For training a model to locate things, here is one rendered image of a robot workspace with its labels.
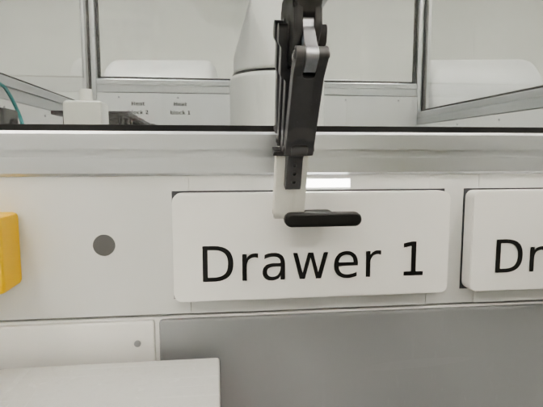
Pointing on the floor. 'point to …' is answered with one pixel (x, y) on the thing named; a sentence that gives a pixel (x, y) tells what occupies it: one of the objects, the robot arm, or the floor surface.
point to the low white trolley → (115, 384)
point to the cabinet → (318, 352)
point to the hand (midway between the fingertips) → (289, 182)
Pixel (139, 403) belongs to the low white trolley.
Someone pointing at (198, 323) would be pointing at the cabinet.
